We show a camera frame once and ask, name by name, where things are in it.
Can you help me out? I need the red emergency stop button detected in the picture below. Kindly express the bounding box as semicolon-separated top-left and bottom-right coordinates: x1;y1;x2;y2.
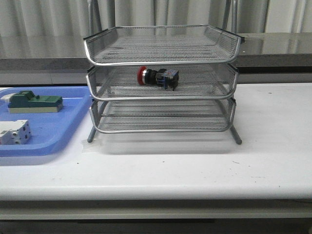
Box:
137;66;179;91

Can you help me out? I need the blue plastic tray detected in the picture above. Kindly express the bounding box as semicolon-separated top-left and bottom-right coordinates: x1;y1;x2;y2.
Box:
0;86;92;157

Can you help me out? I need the grey stone back counter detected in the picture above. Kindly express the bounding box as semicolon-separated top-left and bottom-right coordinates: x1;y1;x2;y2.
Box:
0;33;312;87

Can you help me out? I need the green terminal block module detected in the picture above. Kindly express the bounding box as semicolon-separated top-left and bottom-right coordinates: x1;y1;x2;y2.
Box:
8;90;63;114

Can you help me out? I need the white circuit breaker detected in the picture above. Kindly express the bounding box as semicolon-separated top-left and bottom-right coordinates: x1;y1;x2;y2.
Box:
0;119;32;145

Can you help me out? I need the silver wire rack frame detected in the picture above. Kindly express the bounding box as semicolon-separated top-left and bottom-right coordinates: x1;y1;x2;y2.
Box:
88;0;242;144

